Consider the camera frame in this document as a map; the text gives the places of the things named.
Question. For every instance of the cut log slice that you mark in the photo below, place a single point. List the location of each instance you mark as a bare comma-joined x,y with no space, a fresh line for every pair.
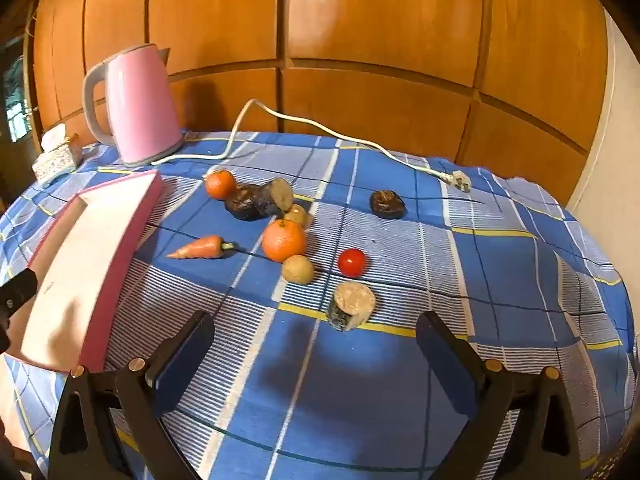
354,302

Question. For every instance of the black wrinkled fruit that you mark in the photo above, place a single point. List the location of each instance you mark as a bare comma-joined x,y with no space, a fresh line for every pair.
242,203

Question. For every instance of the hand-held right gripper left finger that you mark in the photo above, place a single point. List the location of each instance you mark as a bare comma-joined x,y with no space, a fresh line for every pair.
185,360

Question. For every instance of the small tan round fruit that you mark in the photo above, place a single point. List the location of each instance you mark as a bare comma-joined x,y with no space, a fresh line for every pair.
297,270
297,214

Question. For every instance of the red tomato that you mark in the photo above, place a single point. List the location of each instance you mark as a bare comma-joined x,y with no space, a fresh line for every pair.
352,263

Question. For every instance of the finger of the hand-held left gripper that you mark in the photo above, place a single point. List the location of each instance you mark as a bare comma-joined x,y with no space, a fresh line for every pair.
17,290

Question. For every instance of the dark brown round fruit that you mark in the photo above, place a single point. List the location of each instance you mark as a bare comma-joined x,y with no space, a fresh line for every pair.
386,204

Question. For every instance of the large orange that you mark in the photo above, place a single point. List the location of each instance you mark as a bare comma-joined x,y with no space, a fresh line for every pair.
283,241

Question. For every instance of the patterned tissue box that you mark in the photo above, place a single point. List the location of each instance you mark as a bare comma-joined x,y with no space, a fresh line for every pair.
56,157

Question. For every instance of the carrot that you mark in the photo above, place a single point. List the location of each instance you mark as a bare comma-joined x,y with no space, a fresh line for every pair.
200,248

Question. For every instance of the pink and white box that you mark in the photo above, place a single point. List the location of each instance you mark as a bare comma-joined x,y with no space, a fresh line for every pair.
85,265

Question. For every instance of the blue plaid tablecloth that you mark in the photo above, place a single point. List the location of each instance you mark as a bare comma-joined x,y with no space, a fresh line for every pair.
350,400

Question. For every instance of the small orange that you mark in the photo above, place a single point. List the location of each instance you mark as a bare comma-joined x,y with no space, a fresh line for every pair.
220,184

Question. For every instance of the pink electric kettle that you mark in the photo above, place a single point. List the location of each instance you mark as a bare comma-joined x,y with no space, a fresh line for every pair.
142,110

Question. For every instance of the window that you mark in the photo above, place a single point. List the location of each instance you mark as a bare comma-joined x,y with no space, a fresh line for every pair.
14,100

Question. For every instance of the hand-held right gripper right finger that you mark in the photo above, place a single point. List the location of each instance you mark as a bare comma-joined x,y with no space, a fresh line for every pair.
445,365

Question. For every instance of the purple sweet potato piece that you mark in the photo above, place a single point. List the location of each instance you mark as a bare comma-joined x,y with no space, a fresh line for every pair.
279,194

